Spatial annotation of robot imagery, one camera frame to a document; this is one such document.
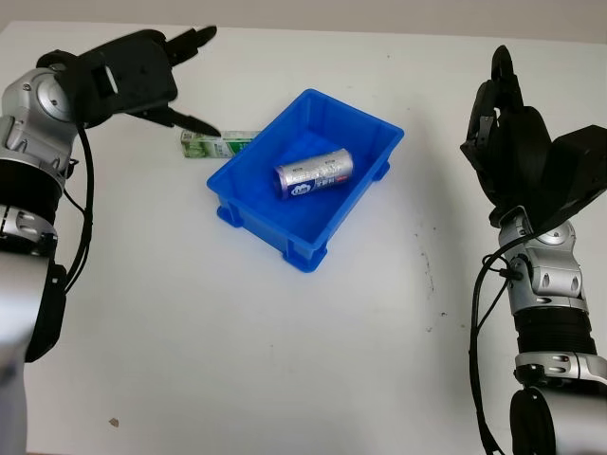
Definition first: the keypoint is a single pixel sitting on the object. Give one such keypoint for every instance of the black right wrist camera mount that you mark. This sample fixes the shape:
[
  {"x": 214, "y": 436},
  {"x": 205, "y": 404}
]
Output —
[{"x": 574, "y": 161}]

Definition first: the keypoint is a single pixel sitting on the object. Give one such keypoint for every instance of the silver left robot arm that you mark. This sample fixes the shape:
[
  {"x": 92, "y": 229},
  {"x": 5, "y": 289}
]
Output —
[{"x": 28, "y": 142}]

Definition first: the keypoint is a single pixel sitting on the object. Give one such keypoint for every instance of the silver purple can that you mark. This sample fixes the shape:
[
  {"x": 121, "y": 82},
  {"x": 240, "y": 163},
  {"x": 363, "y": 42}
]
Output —
[{"x": 313, "y": 175}]

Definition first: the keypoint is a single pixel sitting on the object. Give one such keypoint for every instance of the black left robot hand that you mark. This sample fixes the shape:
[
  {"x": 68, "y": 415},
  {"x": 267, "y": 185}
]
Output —
[{"x": 142, "y": 71}]

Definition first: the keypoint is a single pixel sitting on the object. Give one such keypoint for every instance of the green toothpaste box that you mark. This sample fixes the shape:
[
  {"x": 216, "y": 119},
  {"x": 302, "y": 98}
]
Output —
[{"x": 208, "y": 147}]

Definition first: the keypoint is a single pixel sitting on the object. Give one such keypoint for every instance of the blue plastic tray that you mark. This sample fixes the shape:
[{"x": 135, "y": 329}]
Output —
[{"x": 294, "y": 223}]

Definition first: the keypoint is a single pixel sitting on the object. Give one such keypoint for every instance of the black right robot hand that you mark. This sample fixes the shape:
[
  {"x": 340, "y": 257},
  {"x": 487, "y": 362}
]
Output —
[{"x": 514, "y": 156}]

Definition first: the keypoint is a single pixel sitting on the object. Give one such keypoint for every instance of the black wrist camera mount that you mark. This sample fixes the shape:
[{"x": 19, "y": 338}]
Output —
[
  {"x": 95, "y": 104},
  {"x": 574, "y": 161}
]

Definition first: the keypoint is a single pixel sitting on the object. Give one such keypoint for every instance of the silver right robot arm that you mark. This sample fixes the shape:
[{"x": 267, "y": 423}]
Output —
[{"x": 550, "y": 279}]

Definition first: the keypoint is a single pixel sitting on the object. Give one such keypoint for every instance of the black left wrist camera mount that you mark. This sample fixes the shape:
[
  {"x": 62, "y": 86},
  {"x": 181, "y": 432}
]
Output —
[{"x": 95, "y": 104}]

